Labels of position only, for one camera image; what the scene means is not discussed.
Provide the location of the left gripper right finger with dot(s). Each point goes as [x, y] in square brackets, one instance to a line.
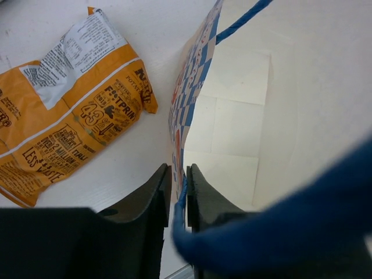
[206, 207]

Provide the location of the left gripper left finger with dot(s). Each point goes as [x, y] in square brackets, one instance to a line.
[124, 240]

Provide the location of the blue checkered paper bag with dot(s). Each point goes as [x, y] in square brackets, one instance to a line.
[283, 124]

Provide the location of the orange chips bag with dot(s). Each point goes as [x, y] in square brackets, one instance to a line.
[58, 112]

